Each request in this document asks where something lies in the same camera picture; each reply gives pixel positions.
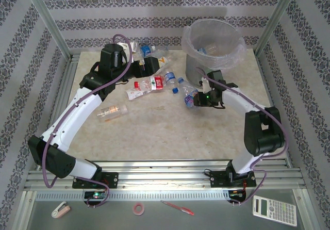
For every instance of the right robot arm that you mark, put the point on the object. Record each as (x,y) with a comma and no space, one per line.
(263,132)

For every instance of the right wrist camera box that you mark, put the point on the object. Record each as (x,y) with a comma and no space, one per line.
(205,85)

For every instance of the clear plastic bin liner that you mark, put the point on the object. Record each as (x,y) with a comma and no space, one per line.
(187,47)

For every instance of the clear bottle red green label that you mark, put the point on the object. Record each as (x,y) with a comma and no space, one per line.
(157,83)

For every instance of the clear bottle orange white label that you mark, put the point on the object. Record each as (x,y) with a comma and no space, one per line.
(113,110)

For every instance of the red pen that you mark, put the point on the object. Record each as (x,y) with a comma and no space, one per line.
(180,209)

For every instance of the aluminium mounting rail assembly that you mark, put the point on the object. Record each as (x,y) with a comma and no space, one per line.
(159,176)

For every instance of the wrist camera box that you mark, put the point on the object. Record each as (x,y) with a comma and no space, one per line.
(205,85)
(130,45)

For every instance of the white bottle orange V print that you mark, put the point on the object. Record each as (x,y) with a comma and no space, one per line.
(163,61)

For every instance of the white scientific calculator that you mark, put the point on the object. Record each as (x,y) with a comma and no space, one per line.
(276,212)

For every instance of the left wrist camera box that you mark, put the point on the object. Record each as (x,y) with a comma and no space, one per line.
(130,45)

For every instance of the clear unlabelled plastic bottle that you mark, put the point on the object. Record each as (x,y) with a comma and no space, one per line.
(161,52)

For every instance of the pink tape roll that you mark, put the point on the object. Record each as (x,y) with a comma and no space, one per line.
(134,209)

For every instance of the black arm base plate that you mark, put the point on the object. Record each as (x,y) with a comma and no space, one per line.
(112,179)
(217,179)

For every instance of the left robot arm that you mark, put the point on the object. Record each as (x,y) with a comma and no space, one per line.
(72,111)

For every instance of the small blue-capped water bottle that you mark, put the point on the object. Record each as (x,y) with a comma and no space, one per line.
(169,77)

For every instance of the clear bottle blue cap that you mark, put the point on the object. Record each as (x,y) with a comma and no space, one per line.
(189,86)

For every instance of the small circuit board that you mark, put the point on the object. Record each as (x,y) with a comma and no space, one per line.
(236,195)
(96,195)

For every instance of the pink white stapler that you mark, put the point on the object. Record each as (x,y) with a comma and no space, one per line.
(62,210)

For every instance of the clear bottle rainbow label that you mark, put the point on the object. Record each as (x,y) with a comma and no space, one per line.
(189,99)

